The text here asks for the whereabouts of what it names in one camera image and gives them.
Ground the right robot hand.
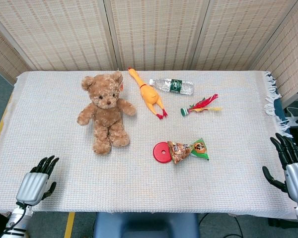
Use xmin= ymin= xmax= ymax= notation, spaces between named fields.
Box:
xmin=262 ymin=132 xmax=298 ymax=204

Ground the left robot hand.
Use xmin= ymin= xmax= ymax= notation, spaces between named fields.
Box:
xmin=16 ymin=155 xmax=60 ymax=206

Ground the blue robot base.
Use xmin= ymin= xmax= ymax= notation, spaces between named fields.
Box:
xmin=93 ymin=212 xmax=200 ymax=238

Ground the brown teddy bear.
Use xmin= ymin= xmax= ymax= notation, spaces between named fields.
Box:
xmin=76 ymin=71 xmax=137 ymax=155

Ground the white woven tablecloth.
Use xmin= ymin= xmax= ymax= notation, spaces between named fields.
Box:
xmin=0 ymin=70 xmax=298 ymax=220

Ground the green orange snack bag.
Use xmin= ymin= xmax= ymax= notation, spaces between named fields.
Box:
xmin=167 ymin=138 xmax=211 ymax=165

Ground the red feather shuttlecock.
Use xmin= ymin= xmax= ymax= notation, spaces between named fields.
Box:
xmin=180 ymin=93 xmax=223 ymax=117

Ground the red plastic disc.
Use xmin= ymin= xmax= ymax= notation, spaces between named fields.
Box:
xmin=152 ymin=141 xmax=175 ymax=164

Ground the yellow rubber chicken toy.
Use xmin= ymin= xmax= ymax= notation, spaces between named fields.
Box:
xmin=128 ymin=67 xmax=168 ymax=120

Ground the clear plastic water bottle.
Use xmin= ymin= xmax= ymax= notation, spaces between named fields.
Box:
xmin=149 ymin=78 xmax=195 ymax=96

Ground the woven folding screen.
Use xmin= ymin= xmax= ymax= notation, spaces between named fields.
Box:
xmin=0 ymin=0 xmax=298 ymax=109

